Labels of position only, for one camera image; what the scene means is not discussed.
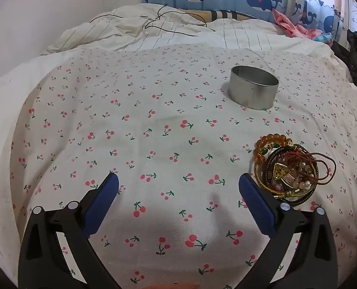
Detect cherry print bed sheet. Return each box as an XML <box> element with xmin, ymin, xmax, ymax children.
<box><xmin>0</xmin><ymin>44</ymin><xmax>357</xmax><ymax>289</ymax></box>

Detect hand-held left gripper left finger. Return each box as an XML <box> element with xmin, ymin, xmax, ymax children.
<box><xmin>18</xmin><ymin>171</ymin><xmax>120</xmax><ymax>289</ymax></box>

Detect round metal tin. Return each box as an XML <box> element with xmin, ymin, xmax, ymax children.
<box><xmin>228</xmin><ymin>65</ymin><xmax>280</xmax><ymax>110</ymax></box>

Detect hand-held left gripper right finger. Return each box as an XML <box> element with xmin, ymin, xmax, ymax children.
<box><xmin>238</xmin><ymin>173</ymin><xmax>339</xmax><ymax>289</ymax></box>

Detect amber bead bracelet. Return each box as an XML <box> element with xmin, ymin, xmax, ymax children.
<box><xmin>255</xmin><ymin>134</ymin><xmax>294</xmax><ymax>169</ymax></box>

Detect yellow triangular pendant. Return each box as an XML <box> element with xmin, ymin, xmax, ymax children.
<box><xmin>273</xmin><ymin>163</ymin><xmax>290</xmax><ymax>179</ymax></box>

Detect white striped duvet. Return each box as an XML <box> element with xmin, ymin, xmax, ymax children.
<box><xmin>42</xmin><ymin>3</ymin><xmax>338</xmax><ymax>58</ymax></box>

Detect striped pillow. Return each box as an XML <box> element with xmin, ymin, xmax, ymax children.
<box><xmin>185</xmin><ymin>10</ymin><xmax>257</xmax><ymax>21</ymax></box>

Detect brown cord necklace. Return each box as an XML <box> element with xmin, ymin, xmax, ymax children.
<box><xmin>294</xmin><ymin>147</ymin><xmax>338</xmax><ymax>185</ymax></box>

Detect thin black cable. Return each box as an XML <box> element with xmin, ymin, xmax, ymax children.
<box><xmin>90</xmin><ymin>4</ymin><xmax>215</xmax><ymax>37</ymax></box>

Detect pink cloth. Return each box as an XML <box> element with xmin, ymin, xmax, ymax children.
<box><xmin>272</xmin><ymin>7</ymin><xmax>323</xmax><ymax>39</ymax></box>

